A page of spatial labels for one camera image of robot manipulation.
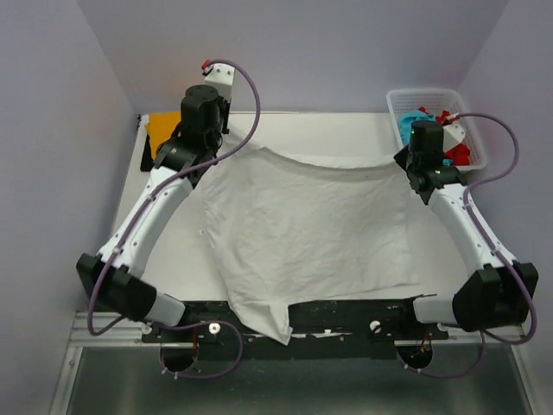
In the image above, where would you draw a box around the right white knob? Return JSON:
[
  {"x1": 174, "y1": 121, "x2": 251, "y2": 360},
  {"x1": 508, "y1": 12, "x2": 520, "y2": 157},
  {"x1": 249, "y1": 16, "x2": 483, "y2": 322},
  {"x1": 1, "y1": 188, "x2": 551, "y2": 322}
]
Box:
[{"x1": 369, "y1": 320, "x2": 382, "y2": 334}]

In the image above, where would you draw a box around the white t shirt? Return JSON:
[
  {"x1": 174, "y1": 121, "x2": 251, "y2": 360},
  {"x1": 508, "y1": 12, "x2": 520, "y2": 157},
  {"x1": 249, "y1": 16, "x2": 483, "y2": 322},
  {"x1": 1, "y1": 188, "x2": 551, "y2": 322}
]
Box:
[{"x1": 198, "y1": 134, "x2": 423, "y2": 345}]

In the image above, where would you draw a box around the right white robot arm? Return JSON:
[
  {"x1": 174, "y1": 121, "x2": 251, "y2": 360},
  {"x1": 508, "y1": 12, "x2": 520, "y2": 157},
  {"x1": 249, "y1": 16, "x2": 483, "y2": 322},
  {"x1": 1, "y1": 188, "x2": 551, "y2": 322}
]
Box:
[{"x1": 394, "y1": 120, "x2": 538, "y2": 339}]

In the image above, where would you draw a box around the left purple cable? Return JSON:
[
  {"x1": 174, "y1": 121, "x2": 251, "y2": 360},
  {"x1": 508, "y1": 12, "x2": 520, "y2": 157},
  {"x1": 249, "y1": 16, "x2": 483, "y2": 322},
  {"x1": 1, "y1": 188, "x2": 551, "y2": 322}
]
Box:
[{"x1": 86, "y1": 59, "x2": 262, "y2": 381}]

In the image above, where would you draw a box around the white knob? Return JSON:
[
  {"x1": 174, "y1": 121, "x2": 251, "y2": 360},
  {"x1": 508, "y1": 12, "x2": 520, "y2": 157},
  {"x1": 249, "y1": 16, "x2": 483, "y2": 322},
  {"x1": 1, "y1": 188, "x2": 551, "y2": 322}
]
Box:
[
  {"x1": 369, "y1": 320, "x2": 382, "y2": 334},
  {"x1": 208, "y1": 322, "x2": 221, "y2": 335}
]

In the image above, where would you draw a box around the folded orange t shirt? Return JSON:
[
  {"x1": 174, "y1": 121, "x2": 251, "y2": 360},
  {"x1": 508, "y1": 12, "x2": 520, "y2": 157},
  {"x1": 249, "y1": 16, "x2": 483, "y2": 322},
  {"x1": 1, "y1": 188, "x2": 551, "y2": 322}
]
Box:
[{"x1": 145, "y1": 112, "x2": 181, "y2": 159}]

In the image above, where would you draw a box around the black base frame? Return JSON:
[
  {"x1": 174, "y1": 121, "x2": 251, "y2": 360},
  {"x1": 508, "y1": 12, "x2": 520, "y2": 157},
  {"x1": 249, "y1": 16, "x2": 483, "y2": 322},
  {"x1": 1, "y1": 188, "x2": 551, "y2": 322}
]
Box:
[{"x1": 141, "y1": 300, "x2": 453, "y2": 367}]

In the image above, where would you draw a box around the folded black t shirt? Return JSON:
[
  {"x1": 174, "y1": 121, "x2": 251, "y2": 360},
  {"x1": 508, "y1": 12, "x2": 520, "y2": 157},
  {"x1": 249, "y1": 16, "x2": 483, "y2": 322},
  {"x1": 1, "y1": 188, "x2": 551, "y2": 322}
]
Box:
[{"x1": 139, "y1": 134, "x2": 154, "y2": 172}]

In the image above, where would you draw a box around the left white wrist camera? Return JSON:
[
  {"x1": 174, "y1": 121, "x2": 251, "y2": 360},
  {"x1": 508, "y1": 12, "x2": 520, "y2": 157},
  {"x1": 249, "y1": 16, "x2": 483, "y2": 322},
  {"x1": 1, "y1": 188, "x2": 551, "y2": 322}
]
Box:
[{"x1": 201, "y1": 60, "x2": 235, "y2": 102}]

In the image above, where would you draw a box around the red t shirt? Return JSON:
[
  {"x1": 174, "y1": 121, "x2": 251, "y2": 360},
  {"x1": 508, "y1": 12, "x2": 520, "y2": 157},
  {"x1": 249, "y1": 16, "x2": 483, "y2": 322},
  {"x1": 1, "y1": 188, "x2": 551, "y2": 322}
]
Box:
[{"x1": 418, "y1": 106, "x2": 470, "y2": 166}]

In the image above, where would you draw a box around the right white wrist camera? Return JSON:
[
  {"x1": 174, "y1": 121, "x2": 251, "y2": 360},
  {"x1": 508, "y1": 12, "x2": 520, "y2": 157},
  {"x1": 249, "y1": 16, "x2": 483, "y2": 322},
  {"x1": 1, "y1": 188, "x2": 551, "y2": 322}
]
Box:
[{"x1": 436, "y1": 111, "x2": 466, "y2": 152}]

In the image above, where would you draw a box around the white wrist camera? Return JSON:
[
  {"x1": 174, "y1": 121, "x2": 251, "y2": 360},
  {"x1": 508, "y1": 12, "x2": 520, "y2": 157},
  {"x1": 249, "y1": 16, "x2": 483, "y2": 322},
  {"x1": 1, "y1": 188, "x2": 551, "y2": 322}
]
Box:
[
  {"x1": 201, "y1": 60, "x2": 235, "y2": 102},
  {"x1": 436, "y1": 111, "x2": 466, "y2": 152}
]

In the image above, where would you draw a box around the cyan t shirt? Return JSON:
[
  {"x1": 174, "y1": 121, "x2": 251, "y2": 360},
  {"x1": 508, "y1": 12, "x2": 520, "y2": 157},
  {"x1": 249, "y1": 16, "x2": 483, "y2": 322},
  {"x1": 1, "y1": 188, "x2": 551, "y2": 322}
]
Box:
[{"x1": 397, "y1": 110, "x2": 452, "y2": 170}]

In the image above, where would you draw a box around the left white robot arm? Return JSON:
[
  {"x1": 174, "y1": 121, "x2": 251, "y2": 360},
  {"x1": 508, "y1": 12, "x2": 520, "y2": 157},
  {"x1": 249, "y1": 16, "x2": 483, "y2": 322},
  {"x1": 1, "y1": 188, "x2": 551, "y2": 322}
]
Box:
[{"x1": 76, "y1": 85, "x2": 230, "y2": 342}]

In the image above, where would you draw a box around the left white knob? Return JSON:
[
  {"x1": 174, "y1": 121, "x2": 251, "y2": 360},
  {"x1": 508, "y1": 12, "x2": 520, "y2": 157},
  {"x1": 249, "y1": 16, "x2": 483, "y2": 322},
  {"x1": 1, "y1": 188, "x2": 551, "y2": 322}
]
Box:
[{"x1": 208, "y1": 322, "x2": 221, "y2": 335}]

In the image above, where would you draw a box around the white plastic basket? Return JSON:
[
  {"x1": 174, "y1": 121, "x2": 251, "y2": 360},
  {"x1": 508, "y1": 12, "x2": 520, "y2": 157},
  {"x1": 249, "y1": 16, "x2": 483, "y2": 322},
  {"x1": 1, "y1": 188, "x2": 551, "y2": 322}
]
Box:
[{"x1": 386, "y1": 87, "x2": 488, "y2": 171}]

